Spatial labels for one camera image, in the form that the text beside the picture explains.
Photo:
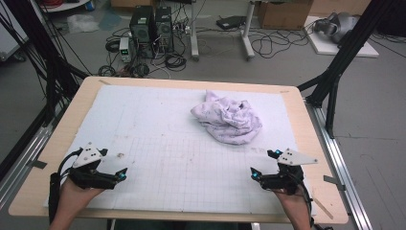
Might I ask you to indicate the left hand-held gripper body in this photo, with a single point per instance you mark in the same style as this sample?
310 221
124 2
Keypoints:
86 177

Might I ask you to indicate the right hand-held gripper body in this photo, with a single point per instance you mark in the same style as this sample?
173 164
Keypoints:
287 180

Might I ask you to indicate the lavender printed cloth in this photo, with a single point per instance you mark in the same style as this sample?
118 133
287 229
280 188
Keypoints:
223 121

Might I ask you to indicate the person's right hand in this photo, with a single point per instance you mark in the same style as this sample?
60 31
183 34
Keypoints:
295 206

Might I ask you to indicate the person's left hand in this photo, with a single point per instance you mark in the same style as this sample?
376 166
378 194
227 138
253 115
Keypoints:
73 201

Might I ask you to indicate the white foam mat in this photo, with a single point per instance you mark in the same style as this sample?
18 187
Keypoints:
159 127

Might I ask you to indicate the white power supply unit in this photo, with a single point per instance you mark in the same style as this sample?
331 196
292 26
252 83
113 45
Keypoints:
124 48

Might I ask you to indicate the white floor board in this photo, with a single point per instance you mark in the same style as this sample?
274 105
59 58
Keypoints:
325 48

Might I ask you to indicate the white desk leg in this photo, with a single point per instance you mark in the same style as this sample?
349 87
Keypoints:
194 32
246 35

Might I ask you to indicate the black computer tower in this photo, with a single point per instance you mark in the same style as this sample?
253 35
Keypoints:
163 30
142 28

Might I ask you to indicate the clear plastic bag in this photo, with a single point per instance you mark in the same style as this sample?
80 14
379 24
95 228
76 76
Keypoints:
81 23

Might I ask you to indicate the teal sheet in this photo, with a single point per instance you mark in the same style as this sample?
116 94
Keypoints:
110 20

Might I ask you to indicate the black flat device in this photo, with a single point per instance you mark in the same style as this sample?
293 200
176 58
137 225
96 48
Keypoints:
231 22

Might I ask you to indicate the brown cardboard box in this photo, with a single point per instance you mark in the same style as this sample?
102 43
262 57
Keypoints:
284 14
338 6
130 3

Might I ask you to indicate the grey headset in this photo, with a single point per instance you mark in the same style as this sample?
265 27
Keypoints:
338 25

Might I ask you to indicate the white cabinet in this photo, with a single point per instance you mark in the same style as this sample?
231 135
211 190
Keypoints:
8 41

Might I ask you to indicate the round white table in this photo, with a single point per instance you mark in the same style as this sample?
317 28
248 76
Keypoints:
70 5

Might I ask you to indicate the aluminium rail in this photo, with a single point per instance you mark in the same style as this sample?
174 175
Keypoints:
35 140
338 166

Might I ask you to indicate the black frame stand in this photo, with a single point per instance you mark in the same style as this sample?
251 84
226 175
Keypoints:
41 48
351 41

